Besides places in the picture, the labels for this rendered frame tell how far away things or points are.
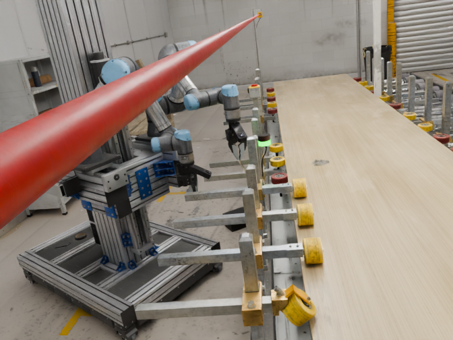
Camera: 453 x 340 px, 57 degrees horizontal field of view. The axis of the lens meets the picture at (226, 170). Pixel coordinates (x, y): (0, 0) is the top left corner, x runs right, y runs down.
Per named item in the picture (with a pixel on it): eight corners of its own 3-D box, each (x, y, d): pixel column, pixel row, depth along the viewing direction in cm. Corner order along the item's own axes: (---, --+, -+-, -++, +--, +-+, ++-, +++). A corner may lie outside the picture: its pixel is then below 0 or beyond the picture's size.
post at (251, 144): (258, 239, 189) (246, 137, 173) (259, 235, 193) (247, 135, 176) (266, 238, 189) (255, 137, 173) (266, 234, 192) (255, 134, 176)
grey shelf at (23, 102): (27, 216, 432) (-23, 65, 380) (71, 183, 515) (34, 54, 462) (65, 214, 424) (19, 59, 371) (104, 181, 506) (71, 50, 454)
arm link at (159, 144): (158, 148, 211) (178, 146, 209) (152, 155, 200) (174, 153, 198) (155, 133, 208) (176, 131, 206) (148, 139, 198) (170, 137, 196)
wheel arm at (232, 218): (174, 230, 158) (172, 221, 157) (175, 225, 161) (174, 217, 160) (307, 219, 152) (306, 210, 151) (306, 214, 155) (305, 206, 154)
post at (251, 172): (259, 278, 167) (245, 167, 151) (259, 274, 171) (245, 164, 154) (267, 278, 167) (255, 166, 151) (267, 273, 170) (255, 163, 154)
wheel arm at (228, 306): (137, 320, 112) (134, 310, 111) (139, 312, 114) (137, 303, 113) (273, 312, 107) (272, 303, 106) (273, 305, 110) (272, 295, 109)
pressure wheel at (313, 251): (303, 245, 136) (305, 268, 131) (302, 233, 130) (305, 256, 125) (321, 244, 135) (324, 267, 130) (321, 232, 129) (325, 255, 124)
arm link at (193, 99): (149, 42, 215) (191, 98, 188) (168, 39, 219) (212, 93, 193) (149, 61, 223) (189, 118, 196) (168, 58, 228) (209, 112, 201)
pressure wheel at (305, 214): (296, 203, 151) (296, 205, 158) (298, 225, 149) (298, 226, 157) (313, 202, 150) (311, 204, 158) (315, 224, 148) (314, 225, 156)
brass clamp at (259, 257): (245, 270, 129) (243, 256, 127) (247, 247, 141) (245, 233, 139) (265, 268, 128) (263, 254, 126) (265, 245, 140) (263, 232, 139)
